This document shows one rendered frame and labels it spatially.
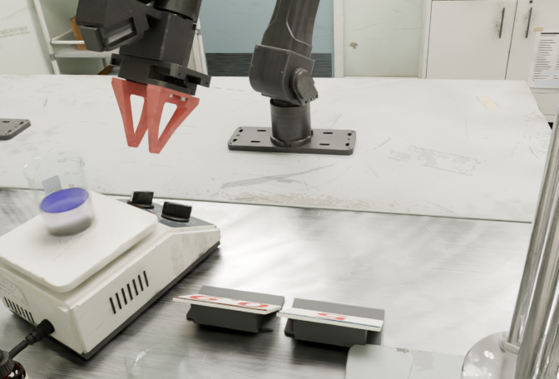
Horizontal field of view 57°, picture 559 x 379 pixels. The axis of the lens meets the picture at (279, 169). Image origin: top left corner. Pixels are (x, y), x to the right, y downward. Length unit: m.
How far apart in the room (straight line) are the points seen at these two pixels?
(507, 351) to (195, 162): 0.61
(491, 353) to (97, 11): 0.44
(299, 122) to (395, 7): 2.61
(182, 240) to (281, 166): 0.26
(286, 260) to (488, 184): 0.30
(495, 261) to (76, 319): 0.42
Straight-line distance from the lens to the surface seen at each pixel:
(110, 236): 0.52
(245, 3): 3.48
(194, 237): 0.57
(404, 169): 0.76
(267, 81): 0.75
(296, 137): 0.80
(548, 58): 2.92
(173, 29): 0.58
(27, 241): 0.56
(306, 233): 0.63
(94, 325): 0.52
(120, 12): 0.55
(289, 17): 0.76
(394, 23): 3.39
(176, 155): 0.84
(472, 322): 0.54
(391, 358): 0.48
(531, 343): 0.22
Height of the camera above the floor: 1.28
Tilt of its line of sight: 30 degrees down
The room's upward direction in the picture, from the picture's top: 4 degrees counter-clockwise
